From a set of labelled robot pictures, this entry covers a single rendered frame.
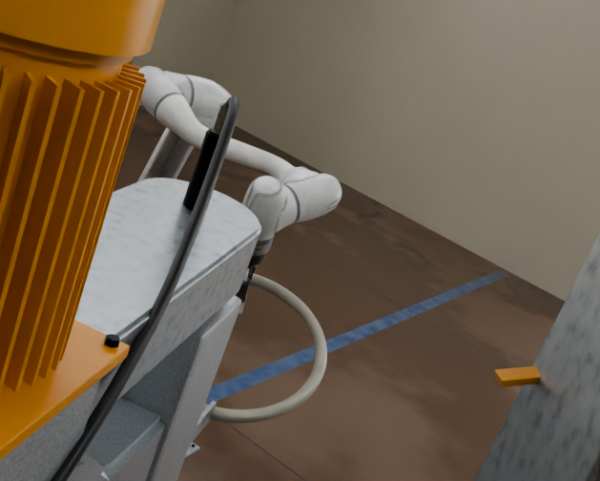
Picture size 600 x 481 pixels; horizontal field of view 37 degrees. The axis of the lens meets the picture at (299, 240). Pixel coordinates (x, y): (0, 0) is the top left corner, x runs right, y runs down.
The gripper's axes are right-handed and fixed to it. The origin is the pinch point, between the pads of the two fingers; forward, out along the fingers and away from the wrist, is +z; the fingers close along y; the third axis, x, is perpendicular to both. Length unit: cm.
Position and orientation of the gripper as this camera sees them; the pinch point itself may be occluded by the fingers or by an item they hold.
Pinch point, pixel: (239, 298)
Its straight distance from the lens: 245.5
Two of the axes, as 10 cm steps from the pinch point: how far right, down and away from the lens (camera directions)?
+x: 9.7, 2.4, 0.5
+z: -2.1, 7.2, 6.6
